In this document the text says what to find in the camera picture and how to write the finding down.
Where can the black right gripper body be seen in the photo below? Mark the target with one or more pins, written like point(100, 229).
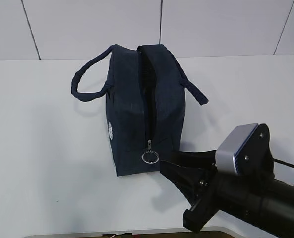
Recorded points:
point(203, 209)

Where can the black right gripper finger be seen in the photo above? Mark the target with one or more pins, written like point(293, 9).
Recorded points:
point(194, 159)
point(192, 182)

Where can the dark navy lunch bag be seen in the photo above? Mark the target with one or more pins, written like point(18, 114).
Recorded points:
point(145, 104)

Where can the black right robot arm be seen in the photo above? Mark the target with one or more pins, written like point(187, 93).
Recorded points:
point(237, 178)

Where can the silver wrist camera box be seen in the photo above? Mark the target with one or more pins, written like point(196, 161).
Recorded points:
point(227, 154)

